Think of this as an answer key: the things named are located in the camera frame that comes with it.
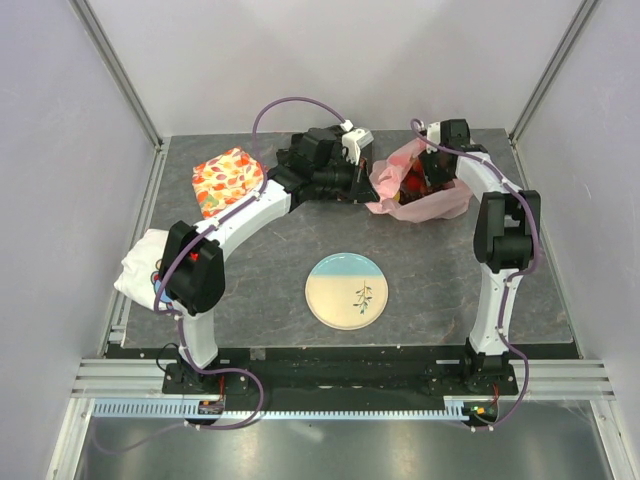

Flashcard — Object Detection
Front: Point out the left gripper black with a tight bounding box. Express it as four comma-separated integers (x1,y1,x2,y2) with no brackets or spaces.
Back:
314,154,380,206

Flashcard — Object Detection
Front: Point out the red fake lychee bunch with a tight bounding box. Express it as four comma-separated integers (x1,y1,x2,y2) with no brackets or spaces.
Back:
398,162,430,204

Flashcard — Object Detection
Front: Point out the pink plastic bag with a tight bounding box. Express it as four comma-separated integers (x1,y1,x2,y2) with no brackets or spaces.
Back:
366,139,472,223

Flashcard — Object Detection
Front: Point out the beige blue ceramic plate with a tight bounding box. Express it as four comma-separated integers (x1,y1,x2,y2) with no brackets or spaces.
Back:
304,253,389,331

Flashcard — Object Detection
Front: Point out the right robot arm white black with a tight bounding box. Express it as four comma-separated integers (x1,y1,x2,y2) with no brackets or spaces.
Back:
411,119,541,394

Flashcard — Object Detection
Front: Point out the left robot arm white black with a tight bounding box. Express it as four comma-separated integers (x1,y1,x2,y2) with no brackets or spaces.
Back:
160,126,379,393

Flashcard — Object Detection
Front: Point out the black beige plush cloth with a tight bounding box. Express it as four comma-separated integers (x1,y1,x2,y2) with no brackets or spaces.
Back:
268,125,380,207

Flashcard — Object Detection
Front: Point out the orange floral cloth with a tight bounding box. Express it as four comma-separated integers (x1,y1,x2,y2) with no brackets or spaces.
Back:
191,147,264,219

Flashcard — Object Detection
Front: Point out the colourful cartoon cloth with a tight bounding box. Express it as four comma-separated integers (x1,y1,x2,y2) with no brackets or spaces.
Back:
114,229,168,310

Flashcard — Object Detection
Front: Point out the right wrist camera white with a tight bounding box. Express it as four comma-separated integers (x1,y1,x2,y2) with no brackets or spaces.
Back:
425,122,441,152

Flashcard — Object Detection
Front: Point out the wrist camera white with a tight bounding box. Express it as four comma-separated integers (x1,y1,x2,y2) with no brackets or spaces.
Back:
425,122,441,152
340,120,374,165

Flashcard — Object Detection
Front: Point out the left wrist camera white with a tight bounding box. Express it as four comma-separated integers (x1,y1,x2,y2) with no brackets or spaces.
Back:
340,120,374,165

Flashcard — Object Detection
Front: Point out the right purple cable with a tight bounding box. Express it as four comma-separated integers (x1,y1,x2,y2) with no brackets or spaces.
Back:
409,118,543,434

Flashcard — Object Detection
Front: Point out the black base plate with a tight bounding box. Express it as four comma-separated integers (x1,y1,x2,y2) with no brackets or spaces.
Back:
162,345,519,398

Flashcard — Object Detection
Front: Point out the grey slotted cable duct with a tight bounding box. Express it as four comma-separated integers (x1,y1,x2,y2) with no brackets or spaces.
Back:
93,398,471,421

